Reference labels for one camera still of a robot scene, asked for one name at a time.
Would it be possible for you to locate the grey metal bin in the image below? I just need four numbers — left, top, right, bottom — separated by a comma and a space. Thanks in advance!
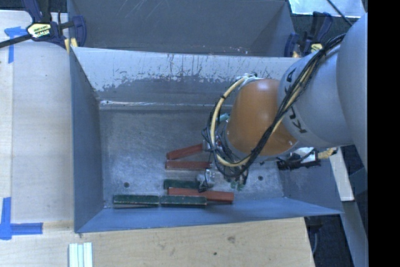
66, 0, 345, 234

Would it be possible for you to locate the red-brown flat block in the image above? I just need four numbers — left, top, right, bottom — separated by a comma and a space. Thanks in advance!
166, 143, 204, 161
164, 159, 211, 171
167, 186, 235, 205

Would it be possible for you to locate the pale wood board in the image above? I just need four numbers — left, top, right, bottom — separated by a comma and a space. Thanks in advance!
11, 39, 76, 224

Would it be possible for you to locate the dark green flat block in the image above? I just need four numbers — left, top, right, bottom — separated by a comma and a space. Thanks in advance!
162, 179, 201, 190
112, 194, 161, 209
159, 194, 208, 208

